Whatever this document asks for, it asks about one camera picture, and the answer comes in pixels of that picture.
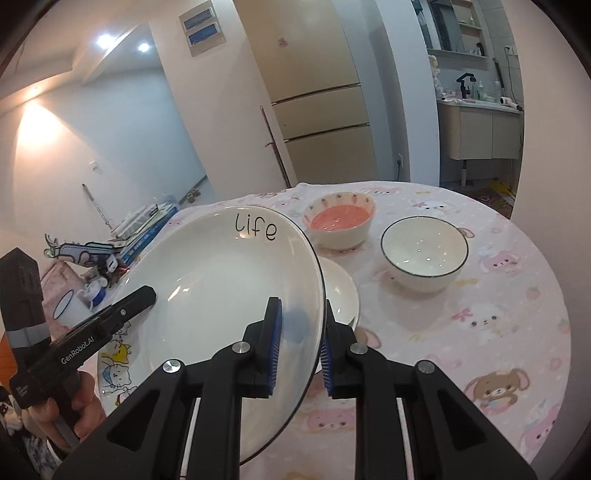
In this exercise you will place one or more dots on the small white blue jar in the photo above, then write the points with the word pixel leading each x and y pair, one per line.
pixel 94 293

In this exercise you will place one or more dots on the pink strawberry bowl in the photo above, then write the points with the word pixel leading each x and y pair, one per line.
pixel 339 224

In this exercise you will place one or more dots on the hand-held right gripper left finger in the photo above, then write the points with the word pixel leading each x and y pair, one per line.
pixel 275 341

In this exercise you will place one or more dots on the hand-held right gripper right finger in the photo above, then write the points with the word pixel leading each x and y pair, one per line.
pixel 327 369

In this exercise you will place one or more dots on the dark slippers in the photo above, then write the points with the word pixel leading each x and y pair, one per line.
pixel 194 194

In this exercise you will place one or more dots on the white plate black rim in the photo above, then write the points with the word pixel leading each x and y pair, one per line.
pixel 341 295

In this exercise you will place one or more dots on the white bowl black rim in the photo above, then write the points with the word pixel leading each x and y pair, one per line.
pixel 425 258

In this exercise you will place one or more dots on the white mug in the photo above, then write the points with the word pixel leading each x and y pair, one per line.
pixel 69 314

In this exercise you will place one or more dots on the white hair dryer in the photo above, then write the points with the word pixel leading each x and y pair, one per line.
pixel 508 101

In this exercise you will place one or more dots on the black faucet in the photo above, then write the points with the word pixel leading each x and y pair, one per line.
pixel 464 81

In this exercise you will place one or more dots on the person's left hand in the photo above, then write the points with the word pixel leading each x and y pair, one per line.
pixel 87 404

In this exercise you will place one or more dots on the bathroom mirror cabinet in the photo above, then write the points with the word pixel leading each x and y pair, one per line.
pixel 443 27

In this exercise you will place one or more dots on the white cartoon print plate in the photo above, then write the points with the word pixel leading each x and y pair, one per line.
pixel 221 286

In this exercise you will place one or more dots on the wall electrical panel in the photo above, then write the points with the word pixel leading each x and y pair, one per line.
pixel 203 27

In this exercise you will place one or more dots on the patterned bathroom rug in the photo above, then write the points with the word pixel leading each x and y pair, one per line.
pixel 496 196

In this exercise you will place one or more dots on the stack of books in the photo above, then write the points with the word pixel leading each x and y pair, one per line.
pixel 147 230

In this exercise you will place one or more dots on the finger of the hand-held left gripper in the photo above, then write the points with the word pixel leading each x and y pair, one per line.
pixel 138 297

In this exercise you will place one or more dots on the round ceiling light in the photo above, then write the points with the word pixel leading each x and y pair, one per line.
pixel 105 40
pixel 144 47

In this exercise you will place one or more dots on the beige refrigerator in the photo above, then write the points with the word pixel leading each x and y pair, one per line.
pixel 318 115

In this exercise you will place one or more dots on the pink animal print tablecloth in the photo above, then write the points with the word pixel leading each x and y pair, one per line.
pixel 461 350

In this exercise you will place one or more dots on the grey pole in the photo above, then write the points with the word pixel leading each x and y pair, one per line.
pixel 94 205

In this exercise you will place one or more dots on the beige bathroom vanity cabinet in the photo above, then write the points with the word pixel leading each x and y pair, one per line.
pixel 475 134

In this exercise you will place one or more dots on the white light switch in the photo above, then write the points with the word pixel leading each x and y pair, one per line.
pixel 94 167

